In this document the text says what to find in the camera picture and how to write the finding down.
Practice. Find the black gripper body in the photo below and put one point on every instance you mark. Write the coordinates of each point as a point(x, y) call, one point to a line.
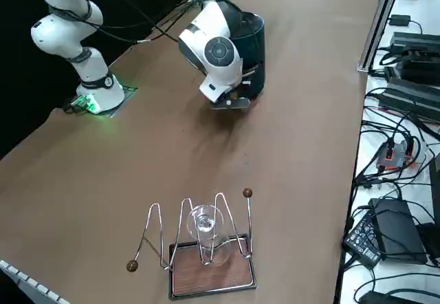
point(230, 104)

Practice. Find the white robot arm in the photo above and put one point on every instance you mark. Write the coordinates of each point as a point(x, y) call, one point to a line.
point(55, 35)

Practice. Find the clear drinking glass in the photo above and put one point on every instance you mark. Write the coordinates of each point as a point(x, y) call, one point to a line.
point(204, 225)

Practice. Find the grey and orange hub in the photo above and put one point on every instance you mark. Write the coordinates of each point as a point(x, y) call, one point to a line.
point(395, 156)

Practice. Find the wooden tray with black rim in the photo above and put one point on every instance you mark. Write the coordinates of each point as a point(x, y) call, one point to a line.
point(213, 280)

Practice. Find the black finned power supply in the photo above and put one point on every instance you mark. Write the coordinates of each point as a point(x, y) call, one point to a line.
point(412, 97)

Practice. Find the small black power adapter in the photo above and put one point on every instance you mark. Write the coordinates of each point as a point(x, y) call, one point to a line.
point(399, 20)

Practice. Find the black adapter with white label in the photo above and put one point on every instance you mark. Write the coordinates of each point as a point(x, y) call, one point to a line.
point(362, 242)

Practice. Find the flat black device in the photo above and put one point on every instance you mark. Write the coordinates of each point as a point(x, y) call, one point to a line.
point(416, 41)

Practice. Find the large black power brick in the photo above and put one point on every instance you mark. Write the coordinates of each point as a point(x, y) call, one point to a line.
point(398, 228)

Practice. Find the white power strip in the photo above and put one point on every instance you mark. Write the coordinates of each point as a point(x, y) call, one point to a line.
point(27, 280)

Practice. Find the aluminium post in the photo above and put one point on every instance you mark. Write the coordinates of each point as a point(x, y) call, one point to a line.
point(381, 22)

